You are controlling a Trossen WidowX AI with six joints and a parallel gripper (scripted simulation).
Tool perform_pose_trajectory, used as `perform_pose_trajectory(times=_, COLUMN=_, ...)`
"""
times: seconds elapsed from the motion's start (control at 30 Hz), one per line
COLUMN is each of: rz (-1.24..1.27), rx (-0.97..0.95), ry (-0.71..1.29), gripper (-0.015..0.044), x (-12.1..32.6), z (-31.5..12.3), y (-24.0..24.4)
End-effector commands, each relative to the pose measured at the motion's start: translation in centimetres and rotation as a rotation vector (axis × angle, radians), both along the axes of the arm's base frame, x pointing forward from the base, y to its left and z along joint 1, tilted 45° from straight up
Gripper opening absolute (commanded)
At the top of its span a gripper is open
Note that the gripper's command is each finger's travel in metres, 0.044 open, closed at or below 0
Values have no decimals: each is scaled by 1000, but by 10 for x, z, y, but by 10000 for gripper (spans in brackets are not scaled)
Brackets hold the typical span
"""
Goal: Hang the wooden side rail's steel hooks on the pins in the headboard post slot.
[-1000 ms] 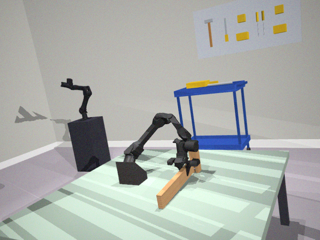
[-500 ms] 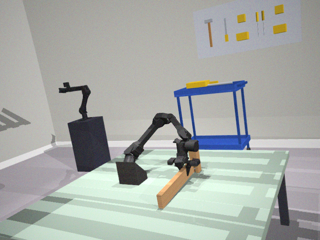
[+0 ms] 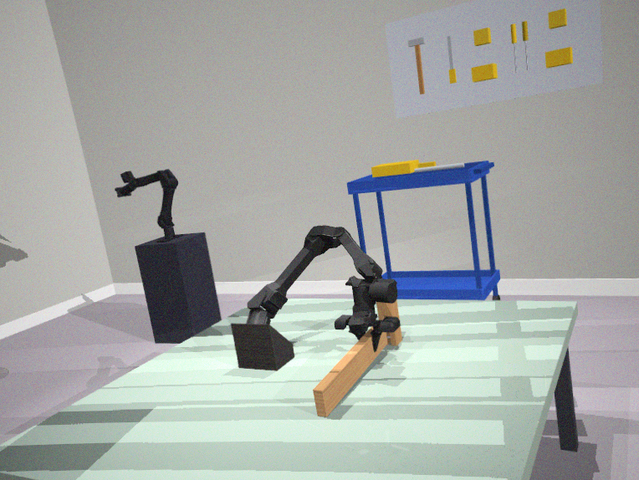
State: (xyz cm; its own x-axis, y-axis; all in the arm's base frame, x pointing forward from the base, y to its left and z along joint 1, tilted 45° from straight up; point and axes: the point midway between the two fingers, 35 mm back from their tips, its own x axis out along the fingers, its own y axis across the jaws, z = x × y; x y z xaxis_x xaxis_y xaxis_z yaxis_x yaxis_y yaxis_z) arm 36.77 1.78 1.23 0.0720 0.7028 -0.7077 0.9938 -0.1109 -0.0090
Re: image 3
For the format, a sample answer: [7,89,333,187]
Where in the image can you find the wooden post with slot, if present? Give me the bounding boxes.
[376,301,402,346]

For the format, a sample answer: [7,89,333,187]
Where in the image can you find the light brown wooden board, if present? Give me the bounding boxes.
[313,326,387,417]

